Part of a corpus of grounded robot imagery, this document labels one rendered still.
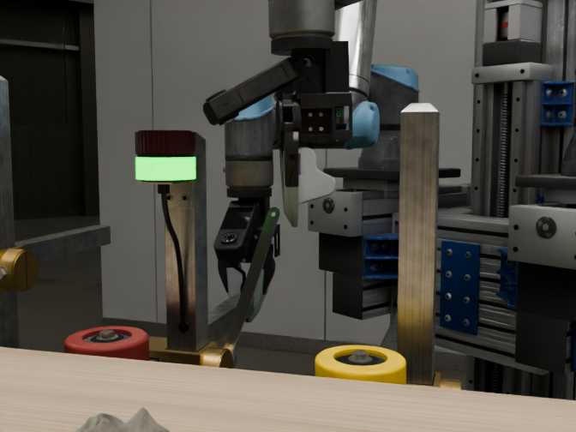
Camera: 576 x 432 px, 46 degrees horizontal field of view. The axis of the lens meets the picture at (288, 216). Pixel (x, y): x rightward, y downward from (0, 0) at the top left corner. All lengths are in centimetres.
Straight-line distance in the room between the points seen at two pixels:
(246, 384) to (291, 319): 307
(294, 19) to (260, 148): 32
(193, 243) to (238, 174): 32
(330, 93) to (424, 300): 25
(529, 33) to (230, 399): 112
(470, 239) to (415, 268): 70
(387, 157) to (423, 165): 85
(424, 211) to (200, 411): 29
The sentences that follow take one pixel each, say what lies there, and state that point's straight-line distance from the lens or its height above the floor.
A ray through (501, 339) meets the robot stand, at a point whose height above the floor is 73.
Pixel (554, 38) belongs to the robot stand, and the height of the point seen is 131.
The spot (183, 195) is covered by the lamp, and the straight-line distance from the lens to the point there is 73.
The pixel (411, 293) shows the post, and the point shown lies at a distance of 68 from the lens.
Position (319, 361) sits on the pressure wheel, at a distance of 60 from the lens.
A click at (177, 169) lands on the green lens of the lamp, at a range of 68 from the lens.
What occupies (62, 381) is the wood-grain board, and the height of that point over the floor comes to 90.
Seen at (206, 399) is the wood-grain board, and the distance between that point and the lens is 54.
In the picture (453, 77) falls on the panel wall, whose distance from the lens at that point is 335.
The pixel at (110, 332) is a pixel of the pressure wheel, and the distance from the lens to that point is 70.
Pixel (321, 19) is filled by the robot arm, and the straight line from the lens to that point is 77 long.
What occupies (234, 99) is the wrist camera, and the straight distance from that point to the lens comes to 76.
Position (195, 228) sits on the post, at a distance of 73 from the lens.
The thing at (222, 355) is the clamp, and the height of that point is 87.
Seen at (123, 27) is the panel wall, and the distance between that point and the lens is 402.
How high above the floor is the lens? 109
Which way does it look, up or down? 6 degrees down
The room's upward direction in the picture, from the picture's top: straight up
